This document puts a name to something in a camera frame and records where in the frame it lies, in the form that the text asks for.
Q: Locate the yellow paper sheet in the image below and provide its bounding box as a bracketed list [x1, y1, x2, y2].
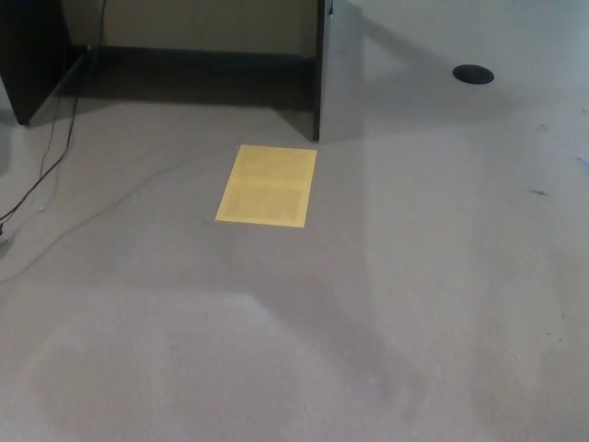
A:
[214, 144, 318, 228]

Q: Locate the black round floor cap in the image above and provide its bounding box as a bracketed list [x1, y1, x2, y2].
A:
[452, 64, 495, 85]

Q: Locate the dark wooden desk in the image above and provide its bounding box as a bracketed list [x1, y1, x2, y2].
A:
[0, 0, 338, 142]

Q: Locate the grey cable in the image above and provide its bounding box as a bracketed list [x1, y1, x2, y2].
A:
[0, 145, 240, 283]

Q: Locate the thick black cable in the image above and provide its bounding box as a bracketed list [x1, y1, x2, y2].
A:
[0, 0, 108, 221]

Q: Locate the thin black cable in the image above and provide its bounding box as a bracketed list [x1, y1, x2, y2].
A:
[8, 91, 64, 217]

